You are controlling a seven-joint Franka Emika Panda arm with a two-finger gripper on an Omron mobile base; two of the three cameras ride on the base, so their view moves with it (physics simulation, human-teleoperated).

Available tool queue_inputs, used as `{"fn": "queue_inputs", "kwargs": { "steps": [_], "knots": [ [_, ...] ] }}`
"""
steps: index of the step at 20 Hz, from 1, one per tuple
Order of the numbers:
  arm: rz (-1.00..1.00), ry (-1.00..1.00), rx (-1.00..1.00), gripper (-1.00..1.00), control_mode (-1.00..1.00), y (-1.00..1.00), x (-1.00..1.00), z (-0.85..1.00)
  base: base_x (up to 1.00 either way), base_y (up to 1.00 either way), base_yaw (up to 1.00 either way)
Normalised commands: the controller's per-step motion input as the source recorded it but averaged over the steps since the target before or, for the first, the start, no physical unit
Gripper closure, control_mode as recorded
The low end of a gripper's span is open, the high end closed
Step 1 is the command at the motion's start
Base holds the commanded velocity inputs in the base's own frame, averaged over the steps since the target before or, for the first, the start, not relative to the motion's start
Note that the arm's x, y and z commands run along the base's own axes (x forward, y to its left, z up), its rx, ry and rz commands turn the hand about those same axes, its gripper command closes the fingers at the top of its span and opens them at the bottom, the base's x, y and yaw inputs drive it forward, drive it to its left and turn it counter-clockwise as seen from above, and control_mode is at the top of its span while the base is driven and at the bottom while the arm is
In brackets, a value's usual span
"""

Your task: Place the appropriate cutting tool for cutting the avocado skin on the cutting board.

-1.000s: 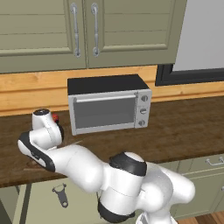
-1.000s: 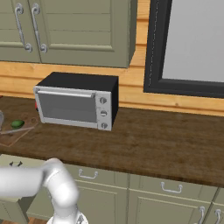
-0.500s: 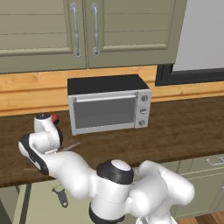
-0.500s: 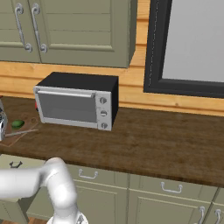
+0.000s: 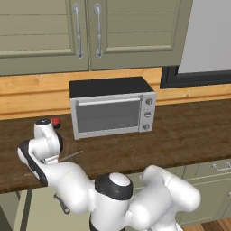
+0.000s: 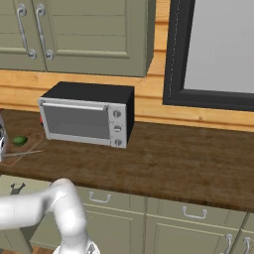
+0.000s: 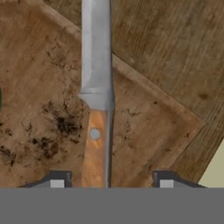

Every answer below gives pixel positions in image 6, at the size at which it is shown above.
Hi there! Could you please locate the brown wooden cutting board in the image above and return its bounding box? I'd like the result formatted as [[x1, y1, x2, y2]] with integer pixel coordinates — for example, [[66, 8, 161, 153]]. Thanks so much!
[[0, 129, 46, 168]]

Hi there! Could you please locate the green avocado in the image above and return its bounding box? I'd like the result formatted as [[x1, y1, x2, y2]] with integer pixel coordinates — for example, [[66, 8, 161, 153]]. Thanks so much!
[[12, 135, 29, 147]]

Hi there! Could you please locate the black and silver toaster oven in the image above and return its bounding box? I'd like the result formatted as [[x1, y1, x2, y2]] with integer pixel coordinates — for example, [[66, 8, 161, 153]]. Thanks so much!
[[38, 81, 136, 150]]

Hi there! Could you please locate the toaster oven glass door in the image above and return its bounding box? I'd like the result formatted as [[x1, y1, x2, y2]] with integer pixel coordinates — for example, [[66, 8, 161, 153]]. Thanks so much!
[[39, 99, 112, 147]]

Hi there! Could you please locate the olive drawer front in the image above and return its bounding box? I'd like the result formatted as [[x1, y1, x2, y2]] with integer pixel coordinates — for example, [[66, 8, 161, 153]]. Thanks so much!
[[145, 196, 249, 230], [0, 174, 56, 198], [74, 186, 148, 215]]

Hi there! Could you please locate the black framed window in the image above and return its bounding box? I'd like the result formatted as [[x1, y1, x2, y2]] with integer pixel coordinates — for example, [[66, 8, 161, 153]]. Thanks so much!
[[162, 0, 254, 113]]

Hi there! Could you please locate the grey knife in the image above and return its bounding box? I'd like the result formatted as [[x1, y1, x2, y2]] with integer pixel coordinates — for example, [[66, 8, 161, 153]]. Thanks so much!
[[2, 149, 46, 159]]

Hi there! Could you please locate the silver toaster oven door handle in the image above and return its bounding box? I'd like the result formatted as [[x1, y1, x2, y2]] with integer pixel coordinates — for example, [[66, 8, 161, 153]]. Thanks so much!
[[41, 101, 109, 112]]

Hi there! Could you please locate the silver drawer handle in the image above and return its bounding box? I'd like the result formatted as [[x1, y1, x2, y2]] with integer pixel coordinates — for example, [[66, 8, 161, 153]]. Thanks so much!
[[88, 191, 112, 204], [182, 205, 208, 220]]

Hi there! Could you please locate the olive wall cupboard door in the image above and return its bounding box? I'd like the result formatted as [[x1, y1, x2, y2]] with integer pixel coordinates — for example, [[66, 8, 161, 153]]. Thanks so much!
[[31, 0, 149, 78], [0, 0, 48, 72]]

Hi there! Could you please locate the dark drawer handle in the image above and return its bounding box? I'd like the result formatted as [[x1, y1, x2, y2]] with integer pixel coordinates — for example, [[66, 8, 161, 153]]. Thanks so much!
[[9, 182, 27, 195]]

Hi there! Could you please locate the curved silver cupboard handle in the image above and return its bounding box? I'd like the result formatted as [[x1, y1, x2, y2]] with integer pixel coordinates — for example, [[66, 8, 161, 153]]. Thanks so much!
[[35, 3, 55, 62], [16, 3, 38, 61]]

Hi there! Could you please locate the silver base cupboard handle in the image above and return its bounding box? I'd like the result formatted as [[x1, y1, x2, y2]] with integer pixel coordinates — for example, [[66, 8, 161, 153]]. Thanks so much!
[[223, 233, 234, 254], [243, 236, 253, 254]]

